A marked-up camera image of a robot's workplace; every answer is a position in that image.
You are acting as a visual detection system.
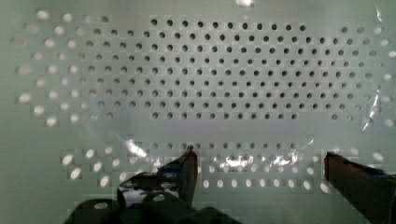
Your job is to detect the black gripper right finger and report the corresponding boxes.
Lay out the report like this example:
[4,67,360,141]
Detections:
[324,151,396,224]

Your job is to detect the green plastic strainer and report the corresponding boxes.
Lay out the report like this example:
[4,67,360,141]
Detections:
[1,0,395,224]

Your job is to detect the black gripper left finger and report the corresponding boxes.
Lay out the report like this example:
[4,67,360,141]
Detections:
[117,146,198,208]

